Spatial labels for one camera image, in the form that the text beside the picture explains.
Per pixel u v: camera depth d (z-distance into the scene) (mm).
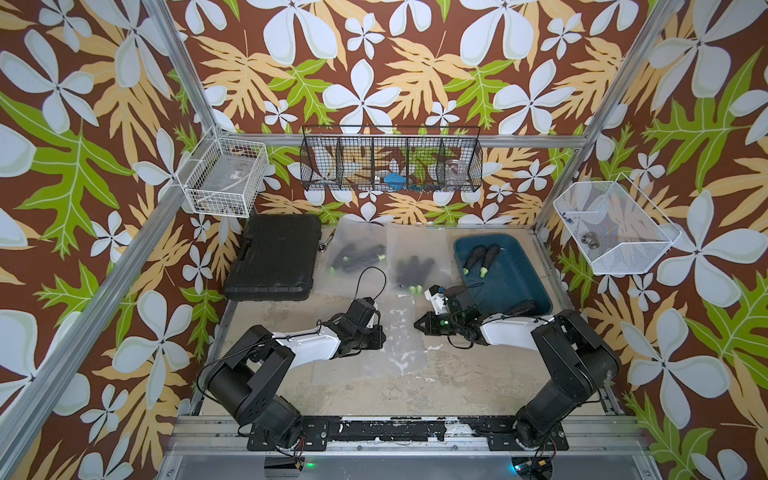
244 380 442
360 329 730
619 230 817
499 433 747
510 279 1049
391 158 966
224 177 853
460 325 734
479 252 1078
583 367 448
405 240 1150
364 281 1003
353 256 1071
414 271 1045
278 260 987
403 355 879
